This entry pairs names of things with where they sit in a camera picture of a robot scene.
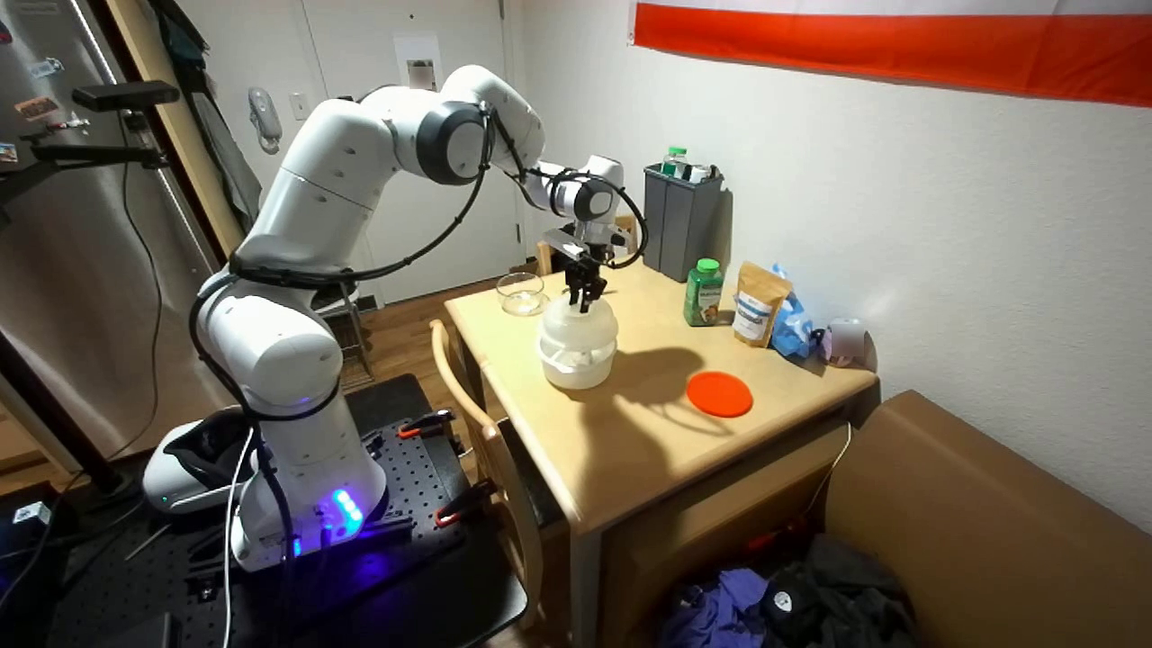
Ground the small jar with lid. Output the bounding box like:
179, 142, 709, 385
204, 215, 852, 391
823, 318, 868, 366

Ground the orange round lid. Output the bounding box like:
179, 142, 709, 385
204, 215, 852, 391
684, 370, 752, 418

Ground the black camera stand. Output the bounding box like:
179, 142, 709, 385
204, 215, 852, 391
0, 78, 179, 205

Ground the grey plastic bin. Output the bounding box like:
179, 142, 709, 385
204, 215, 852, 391
646, 161, 724, 282

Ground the brown armchair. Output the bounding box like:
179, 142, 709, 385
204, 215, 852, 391
823, 391, 1152, 648

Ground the blue plastic bag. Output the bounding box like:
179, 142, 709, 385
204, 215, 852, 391
770, 294, 823, 359

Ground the orange white wall banner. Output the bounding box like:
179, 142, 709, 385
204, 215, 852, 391
634, 0, 1152, 109

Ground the pile of dark clothes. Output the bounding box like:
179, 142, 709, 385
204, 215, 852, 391
652, 534, 923, 648

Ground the white bowl with handles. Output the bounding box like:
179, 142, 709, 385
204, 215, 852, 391
539, 342, 616, 389

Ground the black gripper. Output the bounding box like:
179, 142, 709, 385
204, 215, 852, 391
553, 245, 605, 311

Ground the green capped bottle in bin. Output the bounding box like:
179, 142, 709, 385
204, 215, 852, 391
661, 144, 692, 180

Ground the clear glass bowl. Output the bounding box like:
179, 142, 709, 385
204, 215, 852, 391
497, 270, 548, 318

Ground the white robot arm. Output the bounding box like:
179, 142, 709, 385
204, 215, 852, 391
192, 66, 622, 574

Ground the brown paper pouch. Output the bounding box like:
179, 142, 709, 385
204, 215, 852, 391
732, 262, 792, 347

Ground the green plastic bottle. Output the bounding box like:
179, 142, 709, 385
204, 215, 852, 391
684, 260, 724, 329

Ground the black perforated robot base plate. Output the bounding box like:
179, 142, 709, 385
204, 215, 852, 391
230, 374, 529, 648

